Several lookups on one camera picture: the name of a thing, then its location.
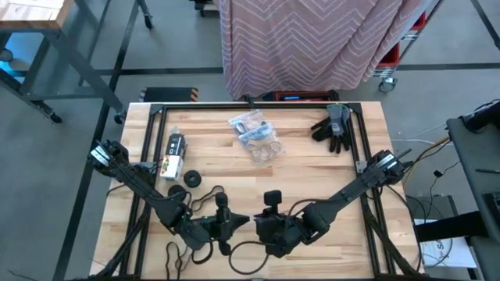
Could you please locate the wooden workbench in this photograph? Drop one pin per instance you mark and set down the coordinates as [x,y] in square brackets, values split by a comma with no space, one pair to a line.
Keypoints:
[35,11]

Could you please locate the wide blue rubber band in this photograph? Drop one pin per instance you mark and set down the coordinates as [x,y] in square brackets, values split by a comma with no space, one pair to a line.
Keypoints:
[254,136]

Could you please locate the white printed box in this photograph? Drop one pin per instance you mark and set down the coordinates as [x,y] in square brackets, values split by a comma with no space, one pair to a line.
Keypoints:
[449,253]

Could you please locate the grey-backed work glove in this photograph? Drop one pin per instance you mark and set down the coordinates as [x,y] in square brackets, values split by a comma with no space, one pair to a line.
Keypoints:
[339,121]

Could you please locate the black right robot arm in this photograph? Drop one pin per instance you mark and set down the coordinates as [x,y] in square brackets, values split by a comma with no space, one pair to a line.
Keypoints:
[351,191]

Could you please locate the black white zipper bag box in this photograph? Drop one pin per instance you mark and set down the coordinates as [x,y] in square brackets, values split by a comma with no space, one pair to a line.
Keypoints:
[173,156]

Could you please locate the black floor stand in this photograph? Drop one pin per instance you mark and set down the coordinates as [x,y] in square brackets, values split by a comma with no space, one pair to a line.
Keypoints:
[203,6]

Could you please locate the clear zipper bag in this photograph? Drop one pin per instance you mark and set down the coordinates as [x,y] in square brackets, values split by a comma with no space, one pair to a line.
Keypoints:
[175,130]
[269,160]
[246,117]

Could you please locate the black aluminium table frame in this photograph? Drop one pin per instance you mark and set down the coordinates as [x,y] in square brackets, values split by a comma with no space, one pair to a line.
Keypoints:
[218,106]

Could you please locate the grey metal corner bracket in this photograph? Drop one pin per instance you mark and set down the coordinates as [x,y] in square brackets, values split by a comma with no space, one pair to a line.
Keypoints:
[361,167]

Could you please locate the black caster leg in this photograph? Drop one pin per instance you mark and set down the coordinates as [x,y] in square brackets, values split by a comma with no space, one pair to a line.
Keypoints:
[144,15]

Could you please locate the black side desk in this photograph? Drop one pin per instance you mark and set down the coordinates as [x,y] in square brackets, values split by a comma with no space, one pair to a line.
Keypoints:
[476,164]

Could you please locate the black work glove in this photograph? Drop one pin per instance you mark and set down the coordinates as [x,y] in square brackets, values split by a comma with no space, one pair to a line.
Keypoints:
[322,130]

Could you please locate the black yellow striped floor box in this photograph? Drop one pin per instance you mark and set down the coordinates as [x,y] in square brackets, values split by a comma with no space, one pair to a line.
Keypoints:
[168,94]

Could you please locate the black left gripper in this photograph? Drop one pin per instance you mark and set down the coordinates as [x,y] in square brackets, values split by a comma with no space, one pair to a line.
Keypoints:
[211,230]

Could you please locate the black red equipment case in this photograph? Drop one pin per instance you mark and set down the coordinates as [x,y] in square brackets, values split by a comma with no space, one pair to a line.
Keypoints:
[301,96]

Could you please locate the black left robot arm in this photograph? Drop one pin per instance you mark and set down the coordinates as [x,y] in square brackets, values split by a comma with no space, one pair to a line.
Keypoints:
[136,183]

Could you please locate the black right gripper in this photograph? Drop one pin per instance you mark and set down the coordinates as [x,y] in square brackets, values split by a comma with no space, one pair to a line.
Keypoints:
[279,232]

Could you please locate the red storage bin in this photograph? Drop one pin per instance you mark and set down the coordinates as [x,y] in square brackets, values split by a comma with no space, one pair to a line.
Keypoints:
[420,21]
[390,56]

